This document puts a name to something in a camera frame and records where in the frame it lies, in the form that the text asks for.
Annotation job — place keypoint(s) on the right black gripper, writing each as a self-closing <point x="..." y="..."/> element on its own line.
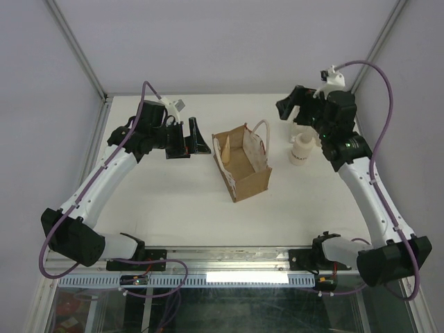
<point x="299" y="96"/>

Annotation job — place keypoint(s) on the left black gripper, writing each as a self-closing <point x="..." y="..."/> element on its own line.
<point x="198" y="143"/>

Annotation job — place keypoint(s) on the clear square bottle dark cap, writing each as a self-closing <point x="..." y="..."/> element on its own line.
<point x="295" y="132"/>

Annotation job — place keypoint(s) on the white cream jar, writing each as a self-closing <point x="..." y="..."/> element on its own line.
<point x="301" y="149"/>

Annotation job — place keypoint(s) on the beige sachet packet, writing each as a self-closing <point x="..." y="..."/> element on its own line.
<point x="225" y="152"/>

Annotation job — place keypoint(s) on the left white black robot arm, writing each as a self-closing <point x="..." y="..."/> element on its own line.
<point x="70" y="229"/>

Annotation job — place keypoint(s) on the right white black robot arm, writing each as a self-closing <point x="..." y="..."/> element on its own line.
<point x="395" y="251"/>

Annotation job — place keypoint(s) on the brown canvas tote bag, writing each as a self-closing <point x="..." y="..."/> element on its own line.
<point x="248" y="172"/>

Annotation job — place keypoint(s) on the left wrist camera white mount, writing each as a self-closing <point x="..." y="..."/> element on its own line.
<point x="172" y="105"/>

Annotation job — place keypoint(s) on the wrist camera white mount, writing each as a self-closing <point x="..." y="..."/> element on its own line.
<point x="172" y="105"/>
<point x="333" y="80"/>

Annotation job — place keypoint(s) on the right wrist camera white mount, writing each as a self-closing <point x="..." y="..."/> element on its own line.
<point x="333" y="80"/>

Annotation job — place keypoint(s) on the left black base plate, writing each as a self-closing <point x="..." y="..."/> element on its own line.
<point x="149" y="255"/>

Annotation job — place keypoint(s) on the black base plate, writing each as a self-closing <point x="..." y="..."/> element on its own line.
<point x="312" y="260"/>
<point x="149" y="255"/>

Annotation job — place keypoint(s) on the aluminium rail frame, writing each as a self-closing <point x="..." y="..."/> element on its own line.
<point x="198" y="260"/>

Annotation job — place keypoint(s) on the grey slotted cable duct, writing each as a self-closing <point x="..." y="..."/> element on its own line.
<point x="206" y="280"/>

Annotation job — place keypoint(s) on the left aluminium corner post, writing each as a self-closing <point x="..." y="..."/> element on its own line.
<point x="75" y="47"/>

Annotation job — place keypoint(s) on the aluminium corner post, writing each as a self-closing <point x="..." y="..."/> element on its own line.
<point x="379" y="43"/>
<point x="75" y="47"/>

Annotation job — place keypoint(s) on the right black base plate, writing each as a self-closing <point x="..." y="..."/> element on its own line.
<point x="312" y="260"/>

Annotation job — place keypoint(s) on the right aluminium corner post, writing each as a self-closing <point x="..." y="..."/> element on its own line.
<point x="379" y="43"/>

